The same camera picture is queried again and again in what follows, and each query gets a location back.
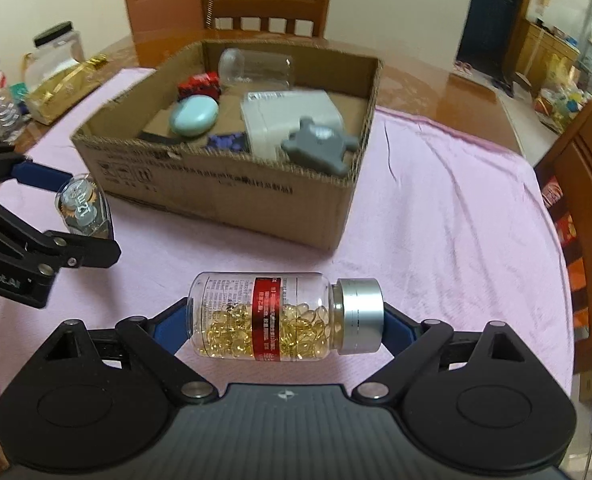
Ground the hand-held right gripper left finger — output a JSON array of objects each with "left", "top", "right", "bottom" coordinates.
[{"left": 40, "top": 297, "right": 220, "bottom": 406}]

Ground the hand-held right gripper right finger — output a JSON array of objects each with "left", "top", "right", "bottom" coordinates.
[{"left": 352, "top": 302, "right": 533, "bottom": 404}]

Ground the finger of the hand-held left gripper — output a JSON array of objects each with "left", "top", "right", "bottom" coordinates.
[
  {"left": 0, "top": 190, "right": 122, "bottom": 272},
  {"left": 0, "top": 137, "right": 74, "bottom": 191}
]

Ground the capsule bottle with silver cap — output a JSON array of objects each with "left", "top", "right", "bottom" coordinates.
[{"left": 188, "top": 271, "right": 385, "bottom": 361}]

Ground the cardboard box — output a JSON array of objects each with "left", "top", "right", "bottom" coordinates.
[{"left": 70, "top": 39, "right": 383, "bottom": 253}]

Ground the mint green oval case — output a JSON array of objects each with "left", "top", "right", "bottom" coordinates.
[{"left": 169, "top": 96, "right": 220, "bottom": 138}]

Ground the red toy truck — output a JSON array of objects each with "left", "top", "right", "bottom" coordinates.
[{"left": 177, "top": 72, "right": 223, "bottom": 103}]

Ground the clear plastic jar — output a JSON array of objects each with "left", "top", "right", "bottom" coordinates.
[{"left": 218, "top": 47, "right": 295, "bottom": 92}]

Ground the gold gift box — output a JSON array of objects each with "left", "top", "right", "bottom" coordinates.
[{"left": 26, "top": 57, "right": 109, "bottom": 126}]

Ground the plastic jar with black lid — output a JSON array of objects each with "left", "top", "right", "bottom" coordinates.
[{"left": 26, "top": 21, "right": 85, "bottom": 81}]

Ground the pink towel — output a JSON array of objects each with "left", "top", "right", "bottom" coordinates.
[{"left": 0, "top": 67, "right": 577, "bottom": 401}]

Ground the dark blue patterned box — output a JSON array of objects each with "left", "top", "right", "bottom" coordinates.
[{"left": 207, "top": 132, "right": 251, "bottom": 155}]

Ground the red printed box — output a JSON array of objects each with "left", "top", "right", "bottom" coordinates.
[{"left": 543, "top": 177, "right": 589, "bottom": 261}]

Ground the wooden chair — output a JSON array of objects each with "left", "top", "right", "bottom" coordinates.
[
  {"left": 533, "top": 100, "right": 592, "bottom": 371},
  {"left": 203, "top": 0, "right": 334, "bottom": 38}
]

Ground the white plastic box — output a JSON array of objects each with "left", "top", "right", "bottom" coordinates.
[{"left": 240, "top": 89, "right": 344, "bottom": 163}]

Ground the wooden sideboard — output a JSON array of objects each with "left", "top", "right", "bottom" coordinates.
[{"left": 506, "top": 19, "right": 582, "bottom": 91}]

